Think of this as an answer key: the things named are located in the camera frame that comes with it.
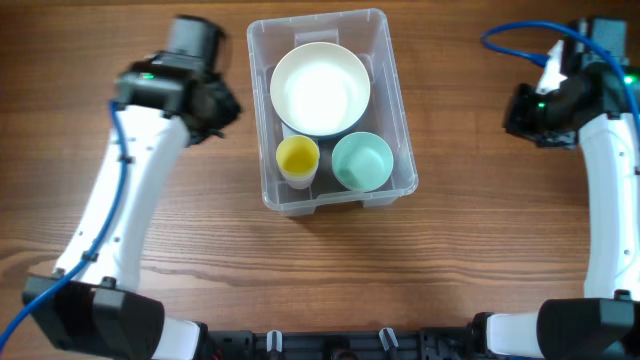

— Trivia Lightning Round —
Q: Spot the yellow cup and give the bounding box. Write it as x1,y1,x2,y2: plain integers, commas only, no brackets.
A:
276,135,320,177

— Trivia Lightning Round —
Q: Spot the cream beige bowl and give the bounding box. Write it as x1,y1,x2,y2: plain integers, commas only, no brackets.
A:
269,42,371,112

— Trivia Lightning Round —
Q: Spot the mint green small bowl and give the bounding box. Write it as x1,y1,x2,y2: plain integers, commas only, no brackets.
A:
331,132,394,192

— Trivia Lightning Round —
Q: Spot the pale green cup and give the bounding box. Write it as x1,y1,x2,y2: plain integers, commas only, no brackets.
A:
280,169,317,183

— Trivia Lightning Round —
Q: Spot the pink cup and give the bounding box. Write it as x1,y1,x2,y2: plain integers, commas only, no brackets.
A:
285,174,315,190

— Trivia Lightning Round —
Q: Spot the dark blue bowl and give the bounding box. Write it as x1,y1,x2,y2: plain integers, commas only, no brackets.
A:
276,108,367,139

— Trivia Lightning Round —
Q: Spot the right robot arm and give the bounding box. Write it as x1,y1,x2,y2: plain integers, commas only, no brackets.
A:
469,17,639,359

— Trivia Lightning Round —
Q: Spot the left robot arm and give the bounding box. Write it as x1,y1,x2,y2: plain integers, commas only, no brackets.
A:
20,15,241,359

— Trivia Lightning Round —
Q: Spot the clear plastic storage container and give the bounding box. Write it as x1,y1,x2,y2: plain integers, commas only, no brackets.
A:
247,8,419,217

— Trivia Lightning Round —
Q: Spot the left blue cable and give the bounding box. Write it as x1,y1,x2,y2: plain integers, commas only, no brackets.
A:
0,99,130,351

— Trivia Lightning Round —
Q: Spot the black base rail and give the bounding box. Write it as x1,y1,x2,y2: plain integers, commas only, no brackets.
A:
201,326,497,360

